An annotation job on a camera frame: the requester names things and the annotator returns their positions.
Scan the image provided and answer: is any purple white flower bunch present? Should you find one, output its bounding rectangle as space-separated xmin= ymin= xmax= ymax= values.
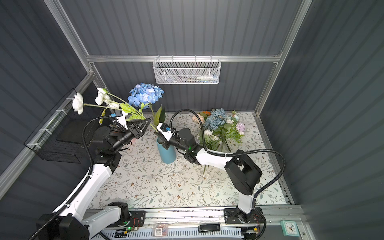
xmin=220 ymin=111 xmax=246 ymax=152

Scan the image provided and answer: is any green sprig flower bunch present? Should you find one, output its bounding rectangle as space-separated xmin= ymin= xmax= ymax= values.
xmin=204 ymin=130 xmax=222 ymax=151

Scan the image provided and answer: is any white rose stem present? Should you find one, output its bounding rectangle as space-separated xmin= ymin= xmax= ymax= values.
xmin=72 ymin=88 xmax=145 ymax=126

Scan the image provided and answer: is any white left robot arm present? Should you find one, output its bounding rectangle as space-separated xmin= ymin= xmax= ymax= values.
xmin=30 ymin=118 xmax=151 ymax=240

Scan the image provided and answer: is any teal small clock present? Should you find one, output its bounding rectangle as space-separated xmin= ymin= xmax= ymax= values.
xmin=281 ymin=220 xmax=300 ymax=237

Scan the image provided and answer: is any teal ceramic vase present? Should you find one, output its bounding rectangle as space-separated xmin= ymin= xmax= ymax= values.
xmin=157 ymin=138 xmax=177 ymax=164

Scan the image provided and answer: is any dusty blue rose bunch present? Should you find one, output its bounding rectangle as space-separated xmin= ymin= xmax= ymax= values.
xmin=204 ymin=108 xmax=227 ymax=132

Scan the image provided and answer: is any white wire mesh basket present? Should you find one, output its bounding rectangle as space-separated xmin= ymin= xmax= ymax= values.
xmin=153 ymin=58 xmax=222 ymax=85

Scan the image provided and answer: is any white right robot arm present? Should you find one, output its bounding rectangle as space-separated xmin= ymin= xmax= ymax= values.
xmin=156 ymin=123 xmax=262 ymax=223

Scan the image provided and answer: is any black wire wall basket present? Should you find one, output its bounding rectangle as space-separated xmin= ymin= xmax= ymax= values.
xmin=24 ymin=89 xmax=104 ymax=164

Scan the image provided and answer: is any black remote device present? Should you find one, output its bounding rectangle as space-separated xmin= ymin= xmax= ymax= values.
xmin=198 ymin=224 xmax=221 ymax=233

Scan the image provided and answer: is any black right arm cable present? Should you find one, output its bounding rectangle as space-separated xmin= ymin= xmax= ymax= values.
xmin=169 ymin=108 xmax=287 ymax=208

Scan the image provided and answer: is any peach flower stem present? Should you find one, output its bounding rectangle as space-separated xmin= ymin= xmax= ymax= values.
xmin=192 ymin=113 xmax=205 ymax=124

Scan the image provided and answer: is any blue hydrangea flower stem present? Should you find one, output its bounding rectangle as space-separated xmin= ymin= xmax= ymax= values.
xmin=128 ymin=83 xmax=166 ymax=132

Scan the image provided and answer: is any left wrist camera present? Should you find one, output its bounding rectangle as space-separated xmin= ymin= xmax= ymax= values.
xmin=110 ymin=110 xmax=128 ymax=130

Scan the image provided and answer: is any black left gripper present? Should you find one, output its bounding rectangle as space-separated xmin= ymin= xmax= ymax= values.
xmin=111 ymin=117 xmax=149 ymax=155

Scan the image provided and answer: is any floral patterned table mat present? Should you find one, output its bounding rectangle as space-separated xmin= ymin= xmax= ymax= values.
xmin=88 ymin=112 xmax=288 ymax=210

